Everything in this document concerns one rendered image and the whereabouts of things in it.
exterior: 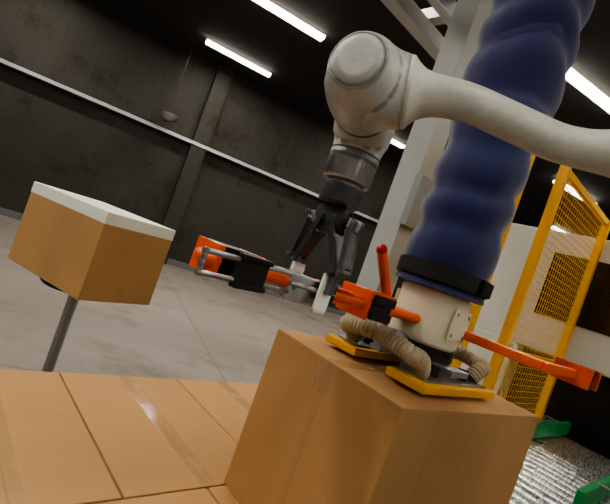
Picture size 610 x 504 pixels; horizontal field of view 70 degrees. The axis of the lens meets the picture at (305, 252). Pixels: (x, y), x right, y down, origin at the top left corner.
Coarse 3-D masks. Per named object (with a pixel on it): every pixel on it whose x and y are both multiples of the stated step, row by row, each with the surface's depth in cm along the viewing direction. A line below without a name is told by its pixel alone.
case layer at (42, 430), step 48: (0, 384) 115; (48, 384) 123; (96, 384) 134; (144, 384) 146; (192, 384) 160; (240, 384) 178; (0, 432) 96; (48, 432) 102; (96, 432) 108; (144, 432) 116; (192, 432) 125; (240, 432) 136; (0, 480) 82; (48, 480) 86; (96, 480) 91; (144, 480) 97; (192, 480) 103
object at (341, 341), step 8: (328, 336) 106; (336, 336) 106; (344, 336) 107; (336, 344) 104; (344, 344) 102; (352, 344) 103; (360, 344) 104; (368, 344) 108; (352, 352) 100; (360, 352) 101; (368, 352) 103; (376, 352) 105; (384, 360) 108; (392, 360) 110; (400, 360) 112
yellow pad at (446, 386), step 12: (396, 372) 91; (408, 372) 92; (432, 372) 95; (468, 372) 105; (408, 384) 88; (420, 384) 86; (432, 384) 89; (444, 384) 93; (456, 384) 97; (468, 384) 102; (480, 384) 109; (456, 396) 95; (468, 396) 99; (480, 396) 103; (492, 396) 108
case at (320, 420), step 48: (288, 336) 103; (288, 384) 99; (336, 384) 88; (384, 384) 88; (288, 432) 95; (336, 432) 85; (384, 432) 77; (432, 432) 83; (480, 432) 95; (528, 432) 111; (240, 480) 102; (288, 480) 91; (336, 480) 82; (384, 480) 77; (432, 480) 87; (480, 480) 100
